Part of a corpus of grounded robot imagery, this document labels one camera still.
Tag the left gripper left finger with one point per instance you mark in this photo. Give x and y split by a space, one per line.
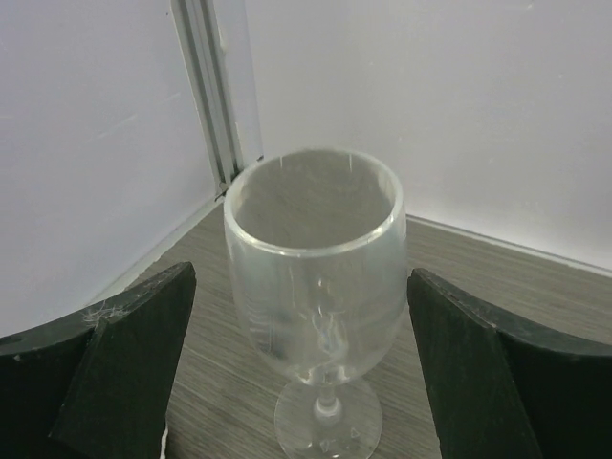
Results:
97 382

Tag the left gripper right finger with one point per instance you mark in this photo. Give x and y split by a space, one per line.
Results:
502 386

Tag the clear wine glass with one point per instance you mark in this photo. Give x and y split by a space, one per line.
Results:
318 270

